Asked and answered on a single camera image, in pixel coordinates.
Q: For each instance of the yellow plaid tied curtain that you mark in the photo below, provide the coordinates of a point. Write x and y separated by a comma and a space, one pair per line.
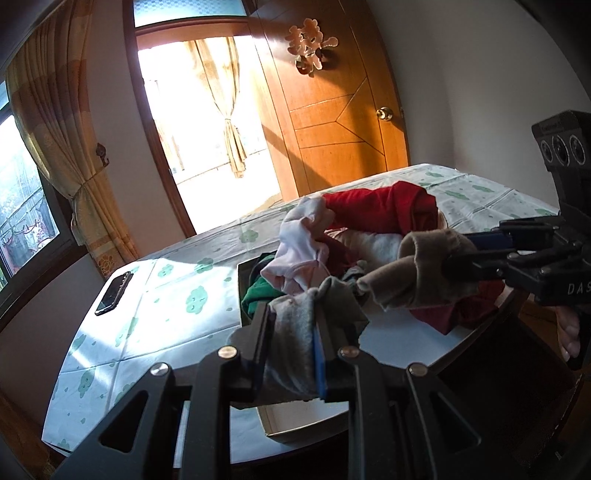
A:
55, 115

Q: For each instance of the green navy striped underwear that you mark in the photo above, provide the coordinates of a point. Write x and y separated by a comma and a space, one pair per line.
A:
258, 297

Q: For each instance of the dark red underwear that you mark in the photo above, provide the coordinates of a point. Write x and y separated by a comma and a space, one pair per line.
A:
443, 318

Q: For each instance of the yellow balcony curtain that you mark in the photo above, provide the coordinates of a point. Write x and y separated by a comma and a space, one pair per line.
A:
231, 138

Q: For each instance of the brass door knob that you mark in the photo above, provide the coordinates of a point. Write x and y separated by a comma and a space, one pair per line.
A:
384, 114

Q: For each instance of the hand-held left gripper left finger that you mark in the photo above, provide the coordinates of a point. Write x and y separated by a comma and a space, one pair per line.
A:
261, 341

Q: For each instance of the wooden door frame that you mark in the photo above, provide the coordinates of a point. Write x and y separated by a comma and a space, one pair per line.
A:
157, 138

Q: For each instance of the pink door ornament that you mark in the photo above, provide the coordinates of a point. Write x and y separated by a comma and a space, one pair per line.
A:
307, 46

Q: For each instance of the frosted transom window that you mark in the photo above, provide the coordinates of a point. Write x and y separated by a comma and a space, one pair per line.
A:
184, 11

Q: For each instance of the dark framed window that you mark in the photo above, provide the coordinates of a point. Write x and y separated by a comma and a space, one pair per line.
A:
18, 207

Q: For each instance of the shallow white box tray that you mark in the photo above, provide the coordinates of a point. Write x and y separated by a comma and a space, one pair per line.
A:
295, 417

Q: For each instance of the grey underwear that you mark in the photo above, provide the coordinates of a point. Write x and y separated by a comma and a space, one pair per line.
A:
295, 337

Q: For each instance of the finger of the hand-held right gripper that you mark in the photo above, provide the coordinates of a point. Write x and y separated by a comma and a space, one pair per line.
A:
489, 240
475, 270

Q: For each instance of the metal curtain tieback hook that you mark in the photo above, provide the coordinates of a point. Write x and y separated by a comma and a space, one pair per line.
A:
100, 152

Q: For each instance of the tan knit underwear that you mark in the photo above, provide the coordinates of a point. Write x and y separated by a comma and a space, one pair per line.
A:
415, 277

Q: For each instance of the wooden door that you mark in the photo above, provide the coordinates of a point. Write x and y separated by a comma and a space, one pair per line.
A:
323, 138

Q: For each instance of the black smartphone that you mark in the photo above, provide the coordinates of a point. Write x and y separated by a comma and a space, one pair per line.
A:
114, 294

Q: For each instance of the person's right hand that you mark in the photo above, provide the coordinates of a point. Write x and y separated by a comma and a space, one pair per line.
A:
570, 332

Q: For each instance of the pale pink underwear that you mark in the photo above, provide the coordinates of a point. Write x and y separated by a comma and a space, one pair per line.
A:
300, 258

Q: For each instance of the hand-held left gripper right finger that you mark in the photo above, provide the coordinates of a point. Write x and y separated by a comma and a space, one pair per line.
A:
320, 369

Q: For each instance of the table with cloud tablecloth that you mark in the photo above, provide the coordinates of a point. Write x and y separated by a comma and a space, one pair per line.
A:
175, 323

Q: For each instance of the red fleece underwear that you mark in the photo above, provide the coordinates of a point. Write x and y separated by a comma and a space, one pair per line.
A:
388, 207

